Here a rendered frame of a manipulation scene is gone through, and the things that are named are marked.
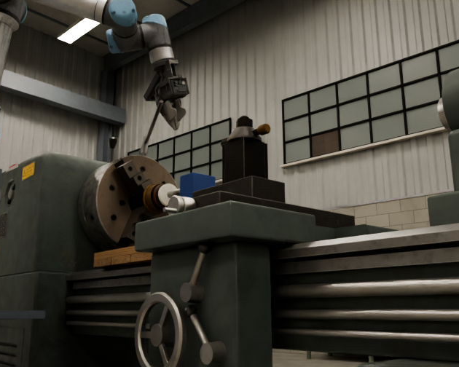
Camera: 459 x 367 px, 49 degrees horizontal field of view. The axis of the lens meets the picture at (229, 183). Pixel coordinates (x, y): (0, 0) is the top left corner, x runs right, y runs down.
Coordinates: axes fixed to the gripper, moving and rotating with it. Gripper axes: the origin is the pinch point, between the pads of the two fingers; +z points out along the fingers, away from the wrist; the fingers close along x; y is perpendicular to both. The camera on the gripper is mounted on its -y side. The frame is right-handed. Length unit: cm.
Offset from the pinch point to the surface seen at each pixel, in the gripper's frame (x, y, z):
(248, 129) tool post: -18, 49, 13
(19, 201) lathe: -35, -47, 11
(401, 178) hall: 643, -279, 47
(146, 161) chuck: -5.3, -11.0, 8.3
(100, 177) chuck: -22.7, -11.9, 11.3
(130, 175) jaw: -15.3, -7.0, 12.7
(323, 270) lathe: -33, 73, 43
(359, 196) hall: 631, -354, 61
